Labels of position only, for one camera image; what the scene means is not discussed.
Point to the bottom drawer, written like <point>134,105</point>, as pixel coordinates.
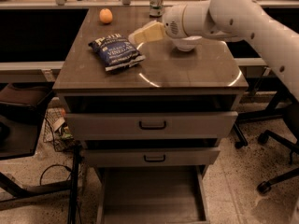
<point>152,195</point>

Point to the white ceramic bowl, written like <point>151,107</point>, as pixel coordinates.
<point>187,44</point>

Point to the grey drawer cabinet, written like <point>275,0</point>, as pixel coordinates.
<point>205,79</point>

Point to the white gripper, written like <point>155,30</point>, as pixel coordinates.
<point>172,22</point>

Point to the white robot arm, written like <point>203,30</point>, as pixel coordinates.
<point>231,182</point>

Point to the green soda can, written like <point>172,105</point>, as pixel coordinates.
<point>156,8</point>

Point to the orange fruit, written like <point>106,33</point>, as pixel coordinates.
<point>105,16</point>

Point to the drawer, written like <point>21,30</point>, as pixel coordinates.
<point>152,195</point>
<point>151,157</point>
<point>145,126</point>

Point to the blue chip bag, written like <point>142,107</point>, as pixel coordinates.
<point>116,52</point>

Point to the wire basket with items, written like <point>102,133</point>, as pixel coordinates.
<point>56,131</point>

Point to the middle drawer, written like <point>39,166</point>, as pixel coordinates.
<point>151,157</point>

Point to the top drawer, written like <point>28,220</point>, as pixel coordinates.
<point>145,126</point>

